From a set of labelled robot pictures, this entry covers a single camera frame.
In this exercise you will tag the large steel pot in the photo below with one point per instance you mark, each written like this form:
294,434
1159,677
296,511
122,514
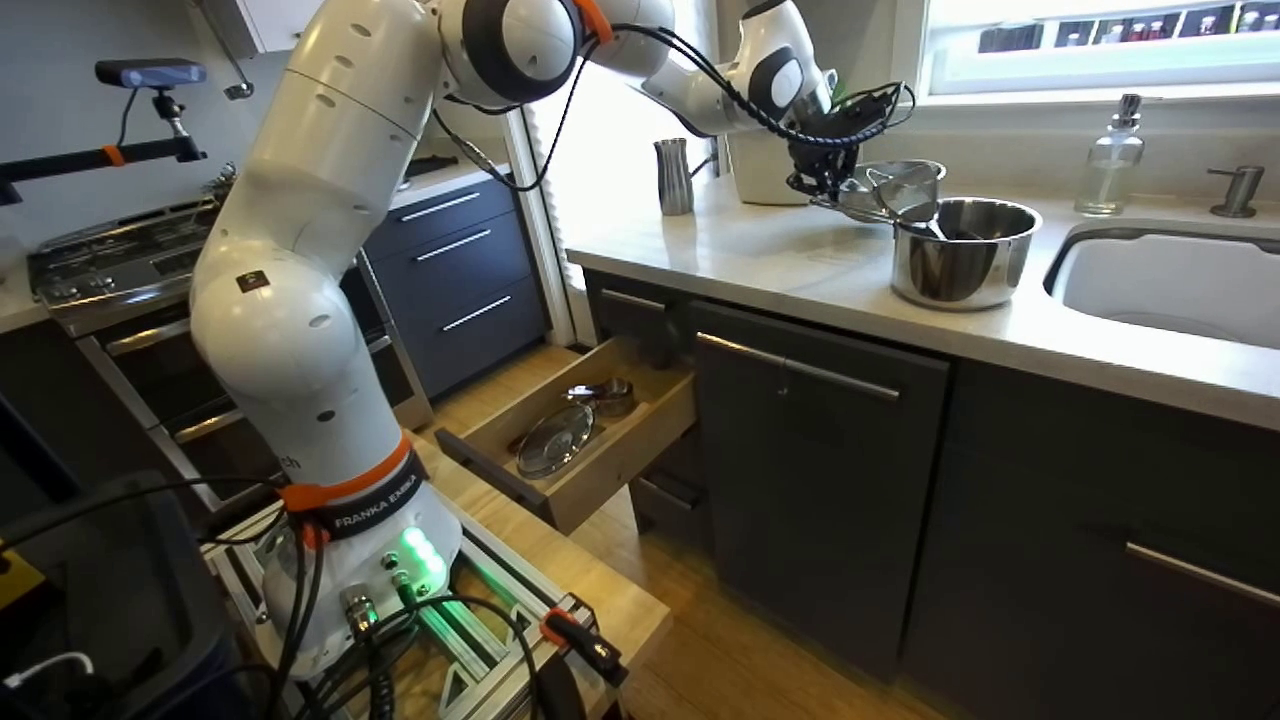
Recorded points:
963,253

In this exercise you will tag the steel cup on counter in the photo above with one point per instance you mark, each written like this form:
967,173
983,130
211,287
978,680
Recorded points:
672,173

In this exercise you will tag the white undermount sink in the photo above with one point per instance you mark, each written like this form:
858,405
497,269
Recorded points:
1180,280

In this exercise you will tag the robot base with cables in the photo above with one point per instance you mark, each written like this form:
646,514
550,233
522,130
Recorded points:
482,637

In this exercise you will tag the dark blue drawer cabinet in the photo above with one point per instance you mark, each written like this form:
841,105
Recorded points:
456,277

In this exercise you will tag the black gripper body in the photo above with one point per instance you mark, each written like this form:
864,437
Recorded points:
827,143

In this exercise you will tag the sink faucet handle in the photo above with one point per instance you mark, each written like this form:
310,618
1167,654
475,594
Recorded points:
1243,188

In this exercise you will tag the dark lower cabinet right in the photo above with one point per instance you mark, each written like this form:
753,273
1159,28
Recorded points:
1098,557

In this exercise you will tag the round wire mesh strainer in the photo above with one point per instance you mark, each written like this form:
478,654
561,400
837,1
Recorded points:
550,440

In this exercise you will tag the small silver bowl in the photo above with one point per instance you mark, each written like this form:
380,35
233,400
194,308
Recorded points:
891,188

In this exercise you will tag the open wooden drawer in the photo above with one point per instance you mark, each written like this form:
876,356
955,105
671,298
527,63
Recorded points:
619,449

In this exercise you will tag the clear soap dispenser bottle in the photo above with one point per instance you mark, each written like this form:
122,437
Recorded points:
1112,162

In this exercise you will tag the dark dishwasher door with handle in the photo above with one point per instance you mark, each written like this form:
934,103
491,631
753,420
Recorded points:
818,463

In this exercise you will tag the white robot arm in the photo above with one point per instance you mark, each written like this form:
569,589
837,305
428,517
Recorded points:
328,170

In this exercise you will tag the steel measuring cups set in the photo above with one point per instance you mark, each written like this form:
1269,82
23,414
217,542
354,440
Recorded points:
606,396

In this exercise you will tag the stainless stove range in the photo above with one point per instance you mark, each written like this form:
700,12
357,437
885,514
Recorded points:
122,294

